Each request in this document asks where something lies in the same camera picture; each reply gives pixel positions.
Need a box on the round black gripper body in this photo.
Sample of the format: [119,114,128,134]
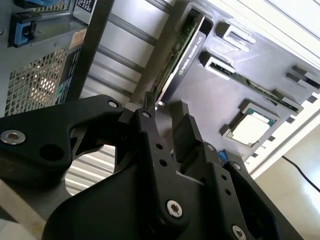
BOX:
[41,163,227,240]

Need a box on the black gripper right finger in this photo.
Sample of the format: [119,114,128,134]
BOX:
[172,113,302,240]

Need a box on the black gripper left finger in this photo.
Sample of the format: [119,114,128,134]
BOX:
[0,91,190,227]

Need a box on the black Nvidia graphics card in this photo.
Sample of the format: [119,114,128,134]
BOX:
[149,13,208,107]

